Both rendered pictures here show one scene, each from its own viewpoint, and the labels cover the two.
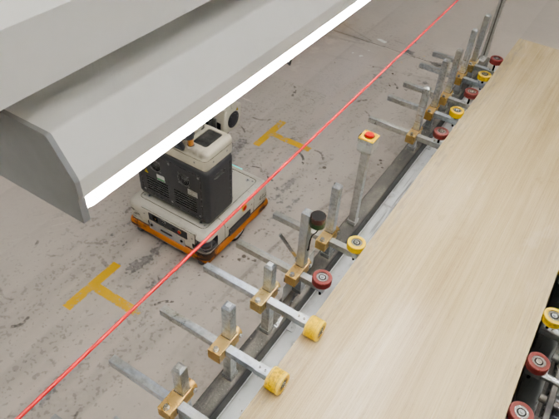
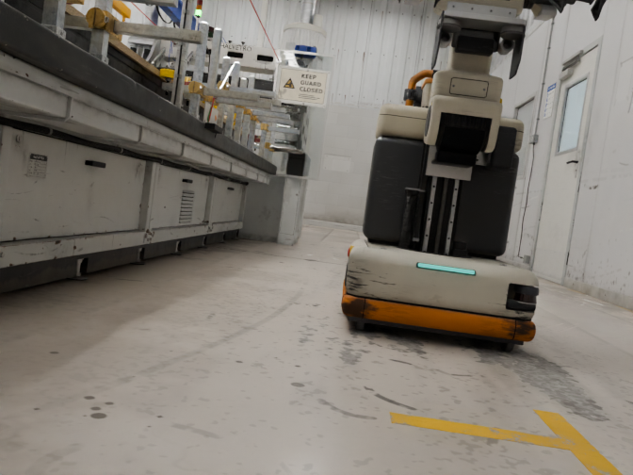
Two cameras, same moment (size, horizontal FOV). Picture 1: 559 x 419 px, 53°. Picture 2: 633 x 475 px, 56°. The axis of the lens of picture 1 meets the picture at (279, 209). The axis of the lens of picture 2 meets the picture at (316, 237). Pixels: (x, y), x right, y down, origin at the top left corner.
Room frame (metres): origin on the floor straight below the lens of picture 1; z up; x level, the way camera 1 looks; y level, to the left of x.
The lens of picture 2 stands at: (4.39, -0.90, 0.39)
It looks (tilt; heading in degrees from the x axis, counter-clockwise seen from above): 3 degrees down; 153
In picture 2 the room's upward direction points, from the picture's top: 8 degrees clockwise
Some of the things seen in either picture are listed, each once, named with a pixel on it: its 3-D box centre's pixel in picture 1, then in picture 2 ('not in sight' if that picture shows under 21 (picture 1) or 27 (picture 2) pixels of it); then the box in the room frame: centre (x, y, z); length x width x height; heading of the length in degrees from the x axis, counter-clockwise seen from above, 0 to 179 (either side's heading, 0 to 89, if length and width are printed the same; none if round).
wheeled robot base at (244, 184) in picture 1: (200, 201); (429, 284); (2.62, 0.51, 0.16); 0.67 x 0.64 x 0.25; 150
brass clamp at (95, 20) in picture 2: (414, 134); (105, 24); (2.59, -0.72, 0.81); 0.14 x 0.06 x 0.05; 150
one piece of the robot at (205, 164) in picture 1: (186, 156); (441, 171); (2.54, 0.56, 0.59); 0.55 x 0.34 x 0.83; 60
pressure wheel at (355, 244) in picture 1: (354, 250); (168, 82); (1.64, -0.34, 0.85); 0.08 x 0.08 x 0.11
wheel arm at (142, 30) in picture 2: (403, 132); (125, 29); (2.61, -0.67, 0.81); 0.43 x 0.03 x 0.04; 60
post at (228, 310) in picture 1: (229, 345); (232, 105); (1.10, 0.14, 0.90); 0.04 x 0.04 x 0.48; 60
